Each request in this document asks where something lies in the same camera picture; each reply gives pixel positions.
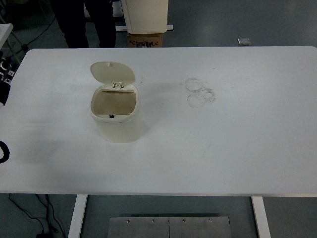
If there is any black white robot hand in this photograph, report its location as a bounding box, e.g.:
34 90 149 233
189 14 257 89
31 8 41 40
0 58 17 106

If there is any cream plastic trash can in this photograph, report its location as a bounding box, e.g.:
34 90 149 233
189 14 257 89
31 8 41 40
90 61 142 143

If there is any white side table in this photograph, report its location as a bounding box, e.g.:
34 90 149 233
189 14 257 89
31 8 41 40
0 23 13 49

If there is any person in dark trousers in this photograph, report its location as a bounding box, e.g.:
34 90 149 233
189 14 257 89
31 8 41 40
50 0 116 49

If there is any large cream bin background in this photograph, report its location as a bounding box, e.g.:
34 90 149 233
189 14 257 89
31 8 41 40
121 0 168 34

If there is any brown cardboard box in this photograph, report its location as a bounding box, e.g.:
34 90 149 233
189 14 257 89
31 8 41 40
127 33 163 48

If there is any white left table leg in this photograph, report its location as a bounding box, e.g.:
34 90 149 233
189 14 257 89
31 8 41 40
68 194 88 238

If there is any white table leg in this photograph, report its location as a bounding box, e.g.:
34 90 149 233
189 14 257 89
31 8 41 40
251 196 271 238
68 194 88 238

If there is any small grey floor plate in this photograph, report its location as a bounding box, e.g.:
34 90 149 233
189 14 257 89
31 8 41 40
237 38 251 46

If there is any white right table leg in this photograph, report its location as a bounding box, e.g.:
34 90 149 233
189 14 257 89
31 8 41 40
251 196 271 238

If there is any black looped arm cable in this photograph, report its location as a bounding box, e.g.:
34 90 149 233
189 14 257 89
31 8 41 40
0 140 10 164

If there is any black floor cable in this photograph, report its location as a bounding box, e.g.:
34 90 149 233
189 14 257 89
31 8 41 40
8 193 65 238

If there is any metal base plate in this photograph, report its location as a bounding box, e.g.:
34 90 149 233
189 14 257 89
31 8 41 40
107 216 232 238

